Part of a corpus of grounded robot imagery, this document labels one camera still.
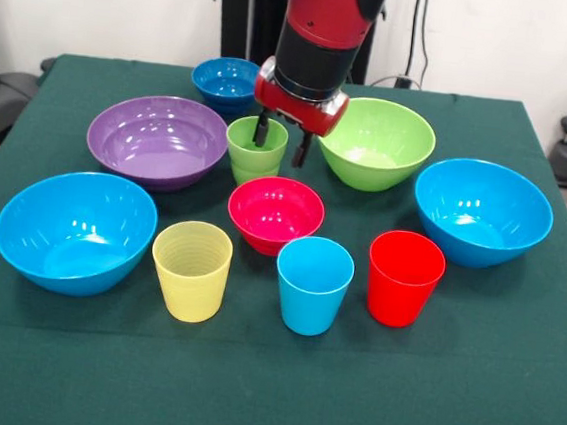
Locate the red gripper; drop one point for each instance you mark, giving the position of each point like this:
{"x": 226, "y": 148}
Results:
{"x": 298, "y": 111}

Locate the green bowl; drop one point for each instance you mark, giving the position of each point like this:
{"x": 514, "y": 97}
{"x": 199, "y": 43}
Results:
{"x": 380, "y": 151}

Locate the purple bowl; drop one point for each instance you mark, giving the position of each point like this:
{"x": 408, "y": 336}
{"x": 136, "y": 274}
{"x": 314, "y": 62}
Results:
{"x": 154, "y": 150}

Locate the large light blue bowl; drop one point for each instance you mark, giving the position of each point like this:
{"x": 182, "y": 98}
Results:
{"x": 75, "y": 232}
{"x": 481, "y": 216}

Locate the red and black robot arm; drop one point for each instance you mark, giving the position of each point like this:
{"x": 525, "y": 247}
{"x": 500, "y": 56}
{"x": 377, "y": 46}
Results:
{"x": 321, "y": 25}

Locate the pink bowl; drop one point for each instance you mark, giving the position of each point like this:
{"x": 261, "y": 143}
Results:
{"x": 273, "y": 211}

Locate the small dark blue bowl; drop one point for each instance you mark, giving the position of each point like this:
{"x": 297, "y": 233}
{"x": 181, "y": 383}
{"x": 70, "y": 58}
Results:
{"x": 220, "y": 83}

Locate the light blue cup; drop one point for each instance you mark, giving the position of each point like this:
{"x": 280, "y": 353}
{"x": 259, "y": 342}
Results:
{"x": 310, "y": 300}

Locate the yellow cup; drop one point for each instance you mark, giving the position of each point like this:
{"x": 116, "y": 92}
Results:
{"x": 191, "y": 284}

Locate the red cup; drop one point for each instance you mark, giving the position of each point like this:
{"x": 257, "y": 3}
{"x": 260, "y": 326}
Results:
{"x": 399, "y": 289}

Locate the dark green tablecloth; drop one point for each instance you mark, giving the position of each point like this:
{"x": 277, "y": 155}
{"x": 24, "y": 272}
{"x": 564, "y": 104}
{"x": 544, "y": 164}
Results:
{"x": 266, "y": 387}

